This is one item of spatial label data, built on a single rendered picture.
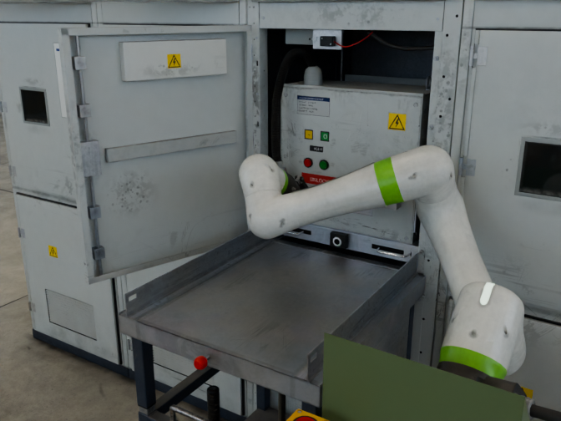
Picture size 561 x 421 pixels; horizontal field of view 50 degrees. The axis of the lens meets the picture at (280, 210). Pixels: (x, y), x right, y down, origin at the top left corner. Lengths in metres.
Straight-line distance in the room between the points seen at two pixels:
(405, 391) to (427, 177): 0.55
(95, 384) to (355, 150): 1.69
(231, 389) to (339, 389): 1.38
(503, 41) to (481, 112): 0.19
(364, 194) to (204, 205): 0.74
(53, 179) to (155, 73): 1.14
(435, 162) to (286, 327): 0.56
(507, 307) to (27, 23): 2.22
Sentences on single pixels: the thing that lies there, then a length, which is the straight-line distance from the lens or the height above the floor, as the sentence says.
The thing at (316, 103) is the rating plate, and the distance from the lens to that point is 1.98.
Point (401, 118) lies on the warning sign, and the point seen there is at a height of 1.32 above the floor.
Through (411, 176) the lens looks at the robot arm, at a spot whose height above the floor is 1.25.
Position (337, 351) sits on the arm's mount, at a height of 1.02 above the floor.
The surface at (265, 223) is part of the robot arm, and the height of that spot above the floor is 1.11.
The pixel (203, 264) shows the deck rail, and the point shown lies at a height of 0.88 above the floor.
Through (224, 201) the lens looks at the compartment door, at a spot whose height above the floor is 0.99.
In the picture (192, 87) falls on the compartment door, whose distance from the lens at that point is 1.96.
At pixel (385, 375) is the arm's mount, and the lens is 1.13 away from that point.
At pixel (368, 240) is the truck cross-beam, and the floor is 0.91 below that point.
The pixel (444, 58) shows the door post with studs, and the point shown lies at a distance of 1.76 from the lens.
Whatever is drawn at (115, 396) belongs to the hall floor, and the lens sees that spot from 2.89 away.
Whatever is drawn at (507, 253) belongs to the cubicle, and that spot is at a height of 0.98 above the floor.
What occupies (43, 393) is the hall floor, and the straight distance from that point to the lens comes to 3.01.
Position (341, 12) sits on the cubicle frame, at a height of 1.62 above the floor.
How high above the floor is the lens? 1.62
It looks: 18 degrees down
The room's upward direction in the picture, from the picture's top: straight up
